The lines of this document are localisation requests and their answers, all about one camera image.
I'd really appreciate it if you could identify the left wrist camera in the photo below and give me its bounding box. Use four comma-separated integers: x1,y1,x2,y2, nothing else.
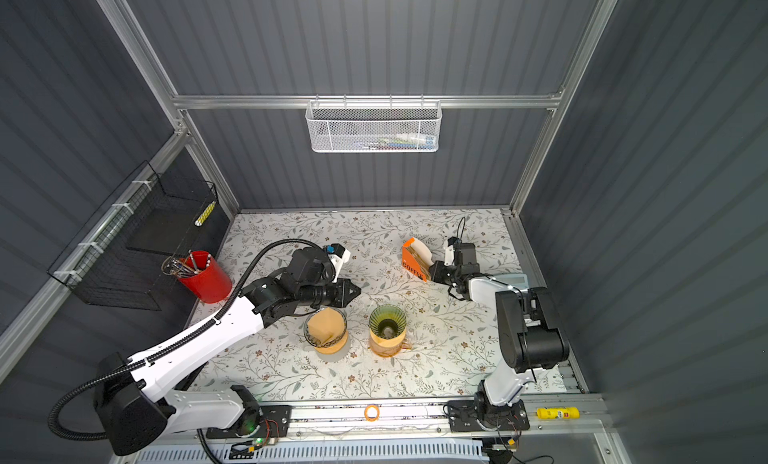
325,243,351,282

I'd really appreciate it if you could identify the black wire basket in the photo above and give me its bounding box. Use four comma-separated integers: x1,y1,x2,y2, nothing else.
48,162,218,311

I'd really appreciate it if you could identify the red cup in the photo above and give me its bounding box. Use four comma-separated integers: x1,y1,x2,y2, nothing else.
178,250,233,304

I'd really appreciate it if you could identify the yellow glue stick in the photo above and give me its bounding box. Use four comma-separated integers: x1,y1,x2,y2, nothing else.
536,407,581,420

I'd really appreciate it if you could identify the orange coffee filter box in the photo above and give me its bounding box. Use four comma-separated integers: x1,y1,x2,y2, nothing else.
401,237,434,282

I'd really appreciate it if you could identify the light blue calculator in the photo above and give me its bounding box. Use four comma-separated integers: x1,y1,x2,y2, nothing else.
496,273,529,290

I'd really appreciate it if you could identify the grey glass dripper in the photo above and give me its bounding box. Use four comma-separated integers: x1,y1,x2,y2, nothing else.
302,306,349,349

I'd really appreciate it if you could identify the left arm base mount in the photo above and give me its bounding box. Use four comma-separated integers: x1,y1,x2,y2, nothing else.
205,405,293,439

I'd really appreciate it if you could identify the orange tape roll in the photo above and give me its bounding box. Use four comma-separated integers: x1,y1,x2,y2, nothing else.
364,404,381,422

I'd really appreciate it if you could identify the black corrugated cable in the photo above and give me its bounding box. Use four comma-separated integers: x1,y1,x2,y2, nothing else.
47,238,325,442

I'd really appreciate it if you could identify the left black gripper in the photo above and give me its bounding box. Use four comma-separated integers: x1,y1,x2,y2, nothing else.
297,275,362,309

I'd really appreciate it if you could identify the yellow marker in basket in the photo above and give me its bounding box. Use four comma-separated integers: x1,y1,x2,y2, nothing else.
194,200,217,227

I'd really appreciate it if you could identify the orange glass pitcher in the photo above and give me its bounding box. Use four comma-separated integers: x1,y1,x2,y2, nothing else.
369,336,412,357

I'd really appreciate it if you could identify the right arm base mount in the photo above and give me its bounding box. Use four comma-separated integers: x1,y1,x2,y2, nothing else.
442,400,530,433

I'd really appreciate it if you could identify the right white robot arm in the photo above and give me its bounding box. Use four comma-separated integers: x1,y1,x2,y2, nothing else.
429,261,570,413

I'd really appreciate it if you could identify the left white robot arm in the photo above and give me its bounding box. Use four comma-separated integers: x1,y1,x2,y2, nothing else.
94,240,361,456

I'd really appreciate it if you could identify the white wire basket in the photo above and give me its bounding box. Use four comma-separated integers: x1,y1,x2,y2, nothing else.
305,102,443,153

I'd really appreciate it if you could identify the green glass dripper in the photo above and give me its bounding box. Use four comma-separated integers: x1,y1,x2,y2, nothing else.
368,305,407,339

